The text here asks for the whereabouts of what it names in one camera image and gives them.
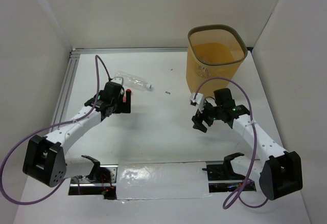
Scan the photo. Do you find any orange mesh waste bin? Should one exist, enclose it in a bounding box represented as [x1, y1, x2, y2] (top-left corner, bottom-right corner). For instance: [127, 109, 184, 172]
[186, 25, 248, 97]

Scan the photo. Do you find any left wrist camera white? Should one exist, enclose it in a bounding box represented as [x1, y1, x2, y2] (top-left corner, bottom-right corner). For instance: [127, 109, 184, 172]
[111, 77, 124, 86]

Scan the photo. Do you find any aluminium frame rail back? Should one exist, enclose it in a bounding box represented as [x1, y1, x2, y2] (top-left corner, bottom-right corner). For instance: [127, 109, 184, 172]
[71, 47, 188, 55]

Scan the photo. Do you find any clear bottle blue label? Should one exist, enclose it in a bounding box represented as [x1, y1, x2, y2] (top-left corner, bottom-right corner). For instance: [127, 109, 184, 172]
[197, 66, 212, 79]

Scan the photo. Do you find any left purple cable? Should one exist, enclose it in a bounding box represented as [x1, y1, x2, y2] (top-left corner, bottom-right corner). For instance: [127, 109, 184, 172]
[0, 55, 113, 206]

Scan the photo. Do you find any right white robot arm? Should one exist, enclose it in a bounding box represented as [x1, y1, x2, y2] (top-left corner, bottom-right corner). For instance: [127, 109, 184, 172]
[190, 88, 303, 200]

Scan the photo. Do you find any aluminium frame rail left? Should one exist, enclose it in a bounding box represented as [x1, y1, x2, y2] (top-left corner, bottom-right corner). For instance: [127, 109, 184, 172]
[51, 50, 80, 125]

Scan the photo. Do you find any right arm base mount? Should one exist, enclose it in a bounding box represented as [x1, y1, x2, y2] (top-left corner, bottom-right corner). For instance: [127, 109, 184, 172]
[202, 162, 245, 193]

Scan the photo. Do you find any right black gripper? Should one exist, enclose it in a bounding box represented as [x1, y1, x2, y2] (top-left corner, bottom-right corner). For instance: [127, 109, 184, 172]
[192, 100, 223, 133]

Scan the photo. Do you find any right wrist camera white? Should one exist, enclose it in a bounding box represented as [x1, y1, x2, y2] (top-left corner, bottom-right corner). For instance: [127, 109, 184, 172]
[190, 92, 205, 113]

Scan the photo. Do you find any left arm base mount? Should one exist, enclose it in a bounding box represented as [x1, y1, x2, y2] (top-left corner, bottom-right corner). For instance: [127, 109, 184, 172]
[68, 165, 118, 200]

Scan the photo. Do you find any clear bottle white cap far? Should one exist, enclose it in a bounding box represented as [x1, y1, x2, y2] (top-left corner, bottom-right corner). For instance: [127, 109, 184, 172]
[115, 71, 152, 91]

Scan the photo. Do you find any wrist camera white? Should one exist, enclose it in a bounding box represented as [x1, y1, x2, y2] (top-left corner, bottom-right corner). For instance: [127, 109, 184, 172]
[111, 77, 124, 86]
[190, 92, 205, 113]

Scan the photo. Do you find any aluminium frame rail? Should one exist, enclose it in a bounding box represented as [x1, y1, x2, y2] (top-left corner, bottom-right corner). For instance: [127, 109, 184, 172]
[71, 47, 188, 55]
[51, 50, 80, 125]

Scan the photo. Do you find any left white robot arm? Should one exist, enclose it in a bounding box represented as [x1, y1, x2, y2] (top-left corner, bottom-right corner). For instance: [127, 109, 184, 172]
[22, 77, 131, 187]

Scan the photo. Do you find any clear bottle red label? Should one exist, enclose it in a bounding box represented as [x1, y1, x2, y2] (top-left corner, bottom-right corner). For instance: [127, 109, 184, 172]
[123, 89, 132, 103]

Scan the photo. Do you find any purple cable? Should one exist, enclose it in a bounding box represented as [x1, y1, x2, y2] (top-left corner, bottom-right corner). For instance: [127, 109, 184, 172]
[0, 55, 113, 206]
[195, 77, 269, 209]

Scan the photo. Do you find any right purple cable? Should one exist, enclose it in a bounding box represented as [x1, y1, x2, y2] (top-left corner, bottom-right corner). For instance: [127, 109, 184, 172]
[195, 77, 269, 209]

